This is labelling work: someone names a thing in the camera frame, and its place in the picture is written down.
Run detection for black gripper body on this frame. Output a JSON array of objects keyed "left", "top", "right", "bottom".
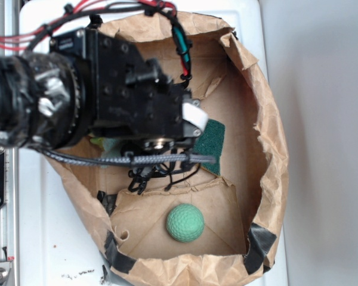
[{"left": 50, "top": 29, "right": 208, "bottom": 149}]

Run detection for teal blue cloth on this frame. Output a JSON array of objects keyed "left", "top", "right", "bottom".
[{"left": 101, "top": 138, "right": 121, "bottom": 158}]

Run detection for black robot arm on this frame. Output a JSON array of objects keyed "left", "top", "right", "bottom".
[{"left": 0, "top": 29, "right": 208, "bottom": 150}]

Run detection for dark green scouring pad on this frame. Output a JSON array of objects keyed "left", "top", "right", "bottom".
[{"left": 194, "top": 119, "right": 226, "bottom": 176}]

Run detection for green dimpled ball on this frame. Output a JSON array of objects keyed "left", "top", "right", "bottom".
[{"left": 166, "top": 204, "right": 205, "bottom": 243}]

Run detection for brown paper bag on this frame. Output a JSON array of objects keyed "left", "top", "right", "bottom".
[{"left": 51, "top": 12, "right": 289, "bottom": 285}]

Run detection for grey braided cable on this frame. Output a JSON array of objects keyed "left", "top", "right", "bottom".
[{"left": 32, "top": 145, "right": 217, "bottom": 167}]

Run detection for red and black wire bundle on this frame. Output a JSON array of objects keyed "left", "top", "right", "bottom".
[{"left": 0, "top": 0, "right": 193, "bottom": 81}]

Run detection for aluminium frame rail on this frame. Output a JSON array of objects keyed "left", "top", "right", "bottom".
[{"left": 0, "top": 1, "right": 21, "bottom": 285}]

